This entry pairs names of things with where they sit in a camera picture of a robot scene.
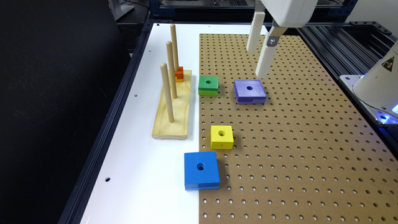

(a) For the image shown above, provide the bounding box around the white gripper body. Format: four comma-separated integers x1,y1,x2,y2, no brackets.
255,0,318,28

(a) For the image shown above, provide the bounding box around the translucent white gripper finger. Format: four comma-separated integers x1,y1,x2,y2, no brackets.
256,25,287,78
246,12,266,53

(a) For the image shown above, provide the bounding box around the yellow square block with hole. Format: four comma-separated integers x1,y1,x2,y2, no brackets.
211,125,234,149

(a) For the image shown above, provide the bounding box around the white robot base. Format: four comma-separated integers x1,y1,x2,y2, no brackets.
340,44,397,128

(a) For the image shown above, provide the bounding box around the purple square block with hole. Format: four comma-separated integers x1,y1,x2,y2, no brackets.
233,80,267,105

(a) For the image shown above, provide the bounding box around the green square block with hole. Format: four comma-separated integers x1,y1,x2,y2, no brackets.
198,76,219,96

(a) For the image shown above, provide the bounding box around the small yellow block under orange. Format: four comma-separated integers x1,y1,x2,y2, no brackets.
175,77,184,82

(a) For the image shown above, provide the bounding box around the blue square block with hole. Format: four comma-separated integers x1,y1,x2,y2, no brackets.
184,151,220,190

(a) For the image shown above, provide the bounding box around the rear wooden peg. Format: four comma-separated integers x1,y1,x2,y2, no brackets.
170,24,180,72

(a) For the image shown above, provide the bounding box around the wooden peg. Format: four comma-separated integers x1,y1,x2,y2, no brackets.
170,24,180,72
160,63,174,123
166,41,177,99

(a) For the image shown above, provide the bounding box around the middle wooden peg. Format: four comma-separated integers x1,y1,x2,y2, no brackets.
166,41,177,99

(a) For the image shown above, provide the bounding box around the front wooden peg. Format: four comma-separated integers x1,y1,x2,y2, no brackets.
160,63,174,123

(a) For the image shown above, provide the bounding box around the brown perforated pegboard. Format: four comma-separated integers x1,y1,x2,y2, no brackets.
199,34,397,223

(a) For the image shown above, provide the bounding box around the wooden peg stand base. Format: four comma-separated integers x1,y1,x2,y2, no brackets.
151,68,193,141

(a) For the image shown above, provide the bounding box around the black aluminium frame rail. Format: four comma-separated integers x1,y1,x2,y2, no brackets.
58,19,160,224

